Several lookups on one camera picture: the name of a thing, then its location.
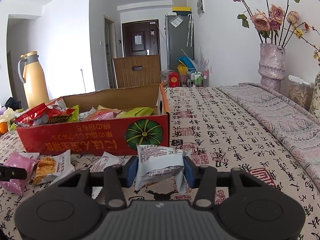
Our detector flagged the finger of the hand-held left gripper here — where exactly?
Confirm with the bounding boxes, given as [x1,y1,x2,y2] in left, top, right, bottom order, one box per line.
[0,164,28,182]

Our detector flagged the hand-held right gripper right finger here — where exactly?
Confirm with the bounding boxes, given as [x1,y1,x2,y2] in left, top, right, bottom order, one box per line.
[183,156,266,209]

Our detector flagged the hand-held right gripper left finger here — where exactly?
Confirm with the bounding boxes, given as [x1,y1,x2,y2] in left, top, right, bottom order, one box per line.
[56,156,139,209]

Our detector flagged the silver snack packet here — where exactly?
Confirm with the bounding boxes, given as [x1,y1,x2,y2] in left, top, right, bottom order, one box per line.
[134,144,193,195]

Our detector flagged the red pumpkin print cardboard box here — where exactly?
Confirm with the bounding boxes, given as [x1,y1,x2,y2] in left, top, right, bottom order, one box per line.
[16,83,171,156]

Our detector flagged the red snack packet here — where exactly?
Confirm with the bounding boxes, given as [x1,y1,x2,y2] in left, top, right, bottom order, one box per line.
[14,103,76,127]

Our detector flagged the long orange snack packet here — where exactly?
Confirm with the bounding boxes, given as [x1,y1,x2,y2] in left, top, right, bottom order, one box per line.
[86,109,119,121]

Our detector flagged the pink snack packet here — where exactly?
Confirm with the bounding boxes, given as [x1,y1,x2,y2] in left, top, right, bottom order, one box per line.
[0,152,40,196]

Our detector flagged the white label snack packet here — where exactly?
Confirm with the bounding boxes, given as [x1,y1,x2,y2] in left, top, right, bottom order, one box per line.
[89,152,128,173]

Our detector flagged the oat crisp snack packet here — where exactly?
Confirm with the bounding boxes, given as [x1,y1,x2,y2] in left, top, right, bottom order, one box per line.
[32,149,76,185]

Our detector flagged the calligraphy print tablecloth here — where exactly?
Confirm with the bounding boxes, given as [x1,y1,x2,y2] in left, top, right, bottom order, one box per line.
[0,86,320,240]

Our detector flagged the crumpled pale plastic wrap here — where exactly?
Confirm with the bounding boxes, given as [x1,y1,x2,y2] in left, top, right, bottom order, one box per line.
[0,107,20,123]

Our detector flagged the black bag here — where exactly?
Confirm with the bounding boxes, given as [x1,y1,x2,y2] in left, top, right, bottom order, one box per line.
[5,97,22,110]

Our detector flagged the yellow thermos jug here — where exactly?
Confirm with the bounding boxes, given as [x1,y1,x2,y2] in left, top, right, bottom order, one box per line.
[17,51,50,109]

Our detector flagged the red gift box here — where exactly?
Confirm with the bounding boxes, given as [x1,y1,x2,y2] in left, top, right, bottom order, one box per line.
[169,72,180,87]

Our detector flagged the brown wooden chair back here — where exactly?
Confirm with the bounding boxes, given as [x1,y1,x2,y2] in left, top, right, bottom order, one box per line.
[112,54,162,89]

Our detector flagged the grey pink patterned blanket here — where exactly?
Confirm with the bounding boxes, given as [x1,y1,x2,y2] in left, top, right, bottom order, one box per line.
[217,82,320,188]

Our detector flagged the blue plastic item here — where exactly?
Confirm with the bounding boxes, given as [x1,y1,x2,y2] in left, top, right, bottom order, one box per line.
[174,56,197,69]

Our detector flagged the white dried grass bunch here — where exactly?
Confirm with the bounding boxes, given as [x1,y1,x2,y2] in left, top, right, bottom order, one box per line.
[197,46,209,70]

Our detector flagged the dark brown entrance door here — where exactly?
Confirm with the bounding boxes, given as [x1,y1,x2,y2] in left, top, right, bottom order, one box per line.
[122,19,160,57]

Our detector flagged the grey refrigerator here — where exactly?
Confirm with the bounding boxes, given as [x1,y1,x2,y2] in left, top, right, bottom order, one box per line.
[164,14,195,72]

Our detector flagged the pink textured vase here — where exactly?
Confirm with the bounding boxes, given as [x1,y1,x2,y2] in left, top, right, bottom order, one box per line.
[259,43,286,93]

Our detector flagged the clear jar of seeds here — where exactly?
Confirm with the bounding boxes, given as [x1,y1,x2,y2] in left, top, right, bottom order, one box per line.
[287,75,314,110]

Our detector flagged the floral patterned vase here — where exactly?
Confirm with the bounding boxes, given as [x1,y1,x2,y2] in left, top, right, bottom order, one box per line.
[309,71,320,119]

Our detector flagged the paper sheet on refrigerator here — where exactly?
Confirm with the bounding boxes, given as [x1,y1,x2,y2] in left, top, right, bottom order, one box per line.
[171,16,184,28]

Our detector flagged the yellow and black box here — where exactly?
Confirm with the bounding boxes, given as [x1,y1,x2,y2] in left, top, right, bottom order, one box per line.
[172,6,192,15]

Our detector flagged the yellow flower branches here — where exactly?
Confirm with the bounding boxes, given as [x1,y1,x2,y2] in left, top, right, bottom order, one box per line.
[292,29,320,67]

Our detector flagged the dried pink roses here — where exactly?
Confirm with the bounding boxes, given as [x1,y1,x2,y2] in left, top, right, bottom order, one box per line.
[223,0,310,48]

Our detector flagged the wire rack with bottles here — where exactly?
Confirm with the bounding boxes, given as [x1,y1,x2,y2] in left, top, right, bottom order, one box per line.
[189,70,208,87]

